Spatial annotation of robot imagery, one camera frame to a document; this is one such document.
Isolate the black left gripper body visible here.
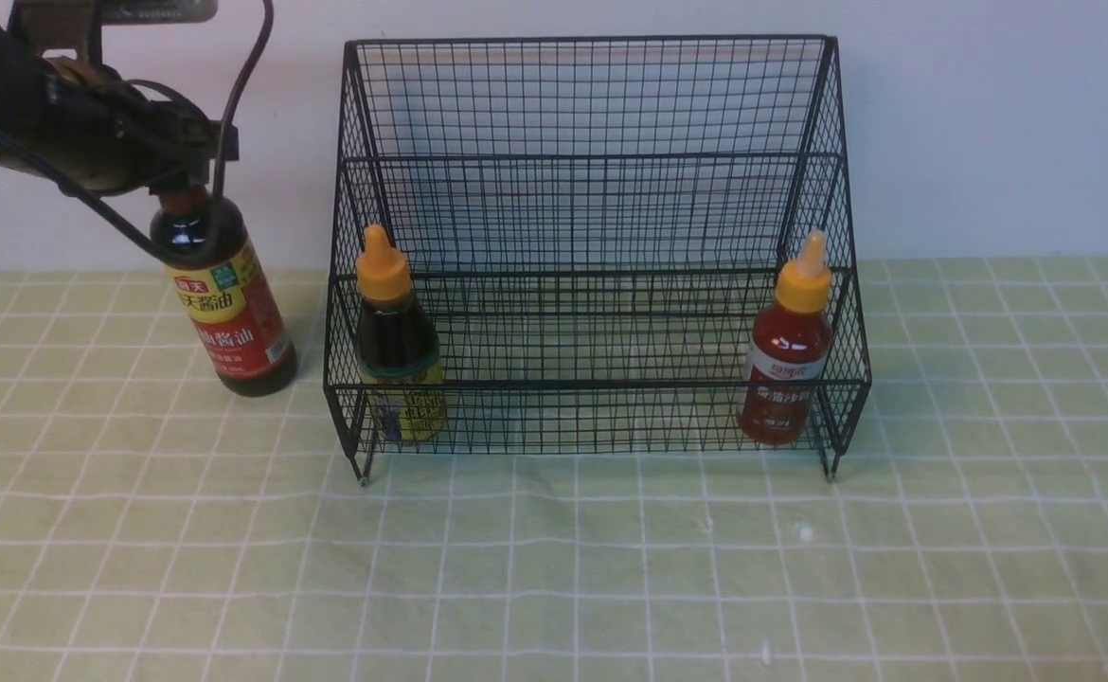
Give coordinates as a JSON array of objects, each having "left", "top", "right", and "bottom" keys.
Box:
[{"left": 0, "top": 1, "right": 239, "bottom": 197}]

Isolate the tall soy sauce bottle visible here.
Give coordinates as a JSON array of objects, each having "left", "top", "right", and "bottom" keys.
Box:
[{"left": 148, "top": 186, "right": 298, "bottom": 397}]

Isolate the small dark yellow-capped sauce bottle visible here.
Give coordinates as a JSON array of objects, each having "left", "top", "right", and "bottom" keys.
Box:
[{"left": 353, "top": 224, "right": 449, "bottom": 443}]

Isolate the red tomato sauce bottle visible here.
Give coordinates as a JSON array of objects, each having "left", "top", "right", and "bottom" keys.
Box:
[{"left": 736, "top": 230, "right": 832, "bottom": 446}]

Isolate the green checked tablecloth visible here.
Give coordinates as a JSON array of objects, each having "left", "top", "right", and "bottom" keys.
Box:
[{"left": 0, "top": 258, "right": 1108, "bottom": 681}]

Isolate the black wire mesh rack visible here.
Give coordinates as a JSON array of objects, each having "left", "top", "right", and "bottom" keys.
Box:
[{"left": 324, "top": 34, "right": 871, "bottom": 484}]

